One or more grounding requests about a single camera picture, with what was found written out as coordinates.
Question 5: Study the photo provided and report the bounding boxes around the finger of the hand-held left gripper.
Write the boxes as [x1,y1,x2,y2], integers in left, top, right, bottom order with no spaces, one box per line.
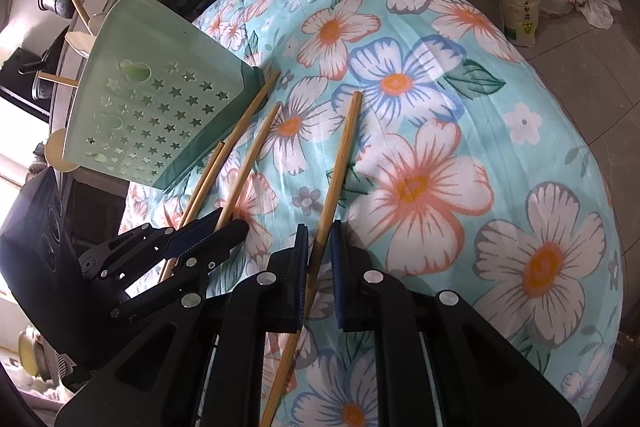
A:
[107,219,249,320]
[77,207,224,280]

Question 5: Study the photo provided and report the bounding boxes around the white ceramic spoon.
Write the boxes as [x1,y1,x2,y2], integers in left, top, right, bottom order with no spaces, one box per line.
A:
[47,129,81,172]
[65,31,97,58]

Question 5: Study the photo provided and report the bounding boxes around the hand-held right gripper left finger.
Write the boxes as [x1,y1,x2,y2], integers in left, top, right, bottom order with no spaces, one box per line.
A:
[54,223,310,427]

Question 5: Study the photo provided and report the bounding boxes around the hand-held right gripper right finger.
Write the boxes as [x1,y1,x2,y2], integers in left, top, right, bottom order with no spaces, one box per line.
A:
[330,219,583,427]

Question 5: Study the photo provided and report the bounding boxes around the black wok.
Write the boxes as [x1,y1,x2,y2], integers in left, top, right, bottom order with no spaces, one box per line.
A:
[17,42,66,102]

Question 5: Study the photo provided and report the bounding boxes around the green plastic utensil holder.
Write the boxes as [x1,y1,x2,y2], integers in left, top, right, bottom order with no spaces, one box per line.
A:
[62,0,265,194]

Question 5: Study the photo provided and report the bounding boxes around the floral turquoise blanket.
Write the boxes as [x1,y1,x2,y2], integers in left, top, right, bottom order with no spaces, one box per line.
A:
[120,0,626,427]

